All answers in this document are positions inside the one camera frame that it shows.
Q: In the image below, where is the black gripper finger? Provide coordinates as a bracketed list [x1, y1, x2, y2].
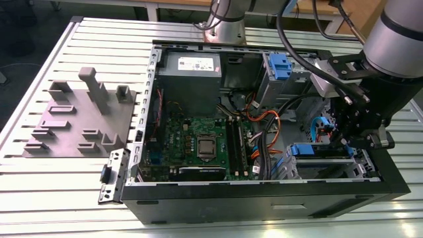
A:
[329, 99, 351, 149]
[345, 132, 380, 151]

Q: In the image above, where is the hard disk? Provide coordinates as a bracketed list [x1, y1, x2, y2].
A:
[289, 143, 356, 159]

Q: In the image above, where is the grey metal disk bay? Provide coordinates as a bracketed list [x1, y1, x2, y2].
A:
[285, 141, 380, 180]

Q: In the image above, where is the grey optical drive cage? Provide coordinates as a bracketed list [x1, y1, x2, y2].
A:
[257, 53, 328, 107]

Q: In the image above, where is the blue drive cage latch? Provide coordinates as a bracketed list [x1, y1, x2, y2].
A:
[269, 53, 293, 80]

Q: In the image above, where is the silver CPU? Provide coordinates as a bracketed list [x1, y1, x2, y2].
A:
[197, 140, 215, 152]

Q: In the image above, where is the CPU socket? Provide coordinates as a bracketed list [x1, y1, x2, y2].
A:
[195, 133, 219, 163]

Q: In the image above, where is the black open PC case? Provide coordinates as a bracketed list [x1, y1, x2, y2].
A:
[120, 39, 412, 225]

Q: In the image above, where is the black graphics card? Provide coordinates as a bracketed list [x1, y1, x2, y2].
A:
[169, 166, 227, 181]

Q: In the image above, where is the grey power supply unit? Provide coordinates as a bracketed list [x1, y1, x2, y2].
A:
[154, 51, 221, 117]

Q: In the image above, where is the green motherboard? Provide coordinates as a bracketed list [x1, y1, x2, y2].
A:
[138, 116, 261, 181]

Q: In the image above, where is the wooden desk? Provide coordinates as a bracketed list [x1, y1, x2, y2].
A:
[132, 0, 384, 34]

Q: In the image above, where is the grey parts rack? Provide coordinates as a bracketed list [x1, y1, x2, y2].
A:
[21, 66, 138, 158]

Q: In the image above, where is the blue data wire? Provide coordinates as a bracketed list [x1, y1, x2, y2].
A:
[309, 116, 335, 143]

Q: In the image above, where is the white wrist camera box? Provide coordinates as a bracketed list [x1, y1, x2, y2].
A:
[309, 59, 363, 100]

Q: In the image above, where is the thick black cable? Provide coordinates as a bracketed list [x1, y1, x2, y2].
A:
[257, 91, 327, 180]

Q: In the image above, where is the orange power wire bundle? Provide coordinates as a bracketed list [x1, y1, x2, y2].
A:
[245, 110, 281, 149]

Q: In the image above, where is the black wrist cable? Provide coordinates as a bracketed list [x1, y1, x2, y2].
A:
[276, 0, 371, 103]

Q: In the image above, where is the grey metal slot bracket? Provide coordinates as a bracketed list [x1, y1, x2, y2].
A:
[97, 148, 130, 204]

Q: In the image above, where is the blue black bracket latch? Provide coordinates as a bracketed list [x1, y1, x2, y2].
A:
[100, 164, 112, 183]

